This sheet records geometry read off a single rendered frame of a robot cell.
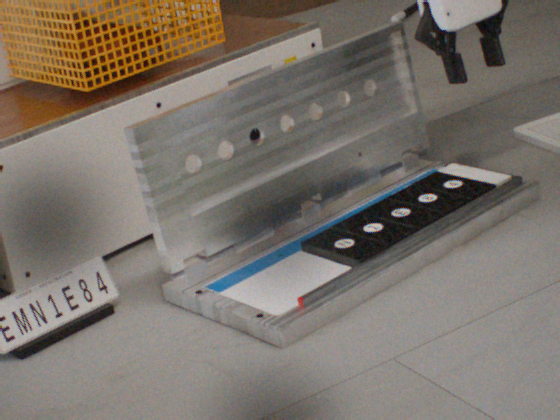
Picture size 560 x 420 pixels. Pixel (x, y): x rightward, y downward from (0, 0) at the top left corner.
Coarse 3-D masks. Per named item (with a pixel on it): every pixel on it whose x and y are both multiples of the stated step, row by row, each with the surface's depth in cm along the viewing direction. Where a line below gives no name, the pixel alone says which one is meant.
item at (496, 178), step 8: (448, 168) 154; (456, 168) 154; (464, 168) 153; (472, 168) 152; (464, 176) 150; (472, 176) 150; (480, 176) 150; (488, 176) 150; (496, 176) 149; (504, 176) 148; (496, 184) 146
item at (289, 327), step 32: (416, 160) 159; (384, 192) 153; (512, 192) 146; (288, 224) 148; (320, 224) 146; (480, 224) 141; (224, 256) 141; (256, 256) 140; (416, 256) 134; (192, 288) 135; (352, 288) 128; (384, 288) 132; (224, 320) 130; (256, 320) 125; (288, 320) 124; (320, 320) 126
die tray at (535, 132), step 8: (536, 120) 172; (544, 120) 172; (552, 120) 171; (520, 128) 170; (528, 128) 170; (536, 128) 169; (544, 128) 169; (552, 128) 168; (520, 136) 169; (528, 136) 167; (536, 136) 166; (544, 136) 166; (552, 136) 165; (536, 144) 166; (544, 144) 164; (552, 144) 162
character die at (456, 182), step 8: (432, 176) 152; (440, 176) 152; (448, 176) 151; (456, 176) 151; (416, 184) 151; (424, 184) 151; (432, 184) 150; (440, 184) 149; (448, 184) 149; (456, 184) 148; (464, 184) 148; (472, 184) 148; (480, 184) 147; (488, 184) 147; (448, 192) 146; (456, 192) 147; (464, 192) 146; (472, 192) 145; (480, 192) 145; (472, 200) 144
